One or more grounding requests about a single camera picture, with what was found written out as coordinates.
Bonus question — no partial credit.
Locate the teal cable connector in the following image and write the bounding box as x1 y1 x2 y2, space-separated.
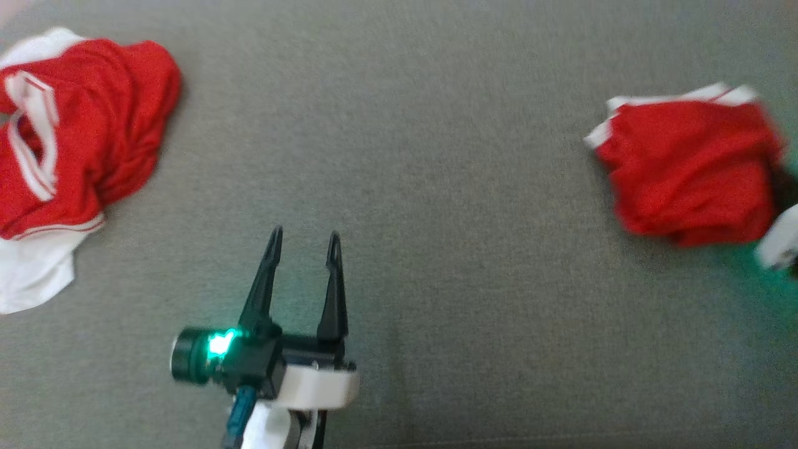
223 385 257 449

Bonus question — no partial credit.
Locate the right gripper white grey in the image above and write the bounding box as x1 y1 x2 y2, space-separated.
754 165 798 275

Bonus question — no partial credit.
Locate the red mesh shorts white trim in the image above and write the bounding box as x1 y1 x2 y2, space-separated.
584 82 787 248

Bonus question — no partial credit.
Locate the red white numbered jersey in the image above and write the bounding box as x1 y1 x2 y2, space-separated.
0 26 183 316

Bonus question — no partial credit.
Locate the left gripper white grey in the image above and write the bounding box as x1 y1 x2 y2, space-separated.
171 226 360 412

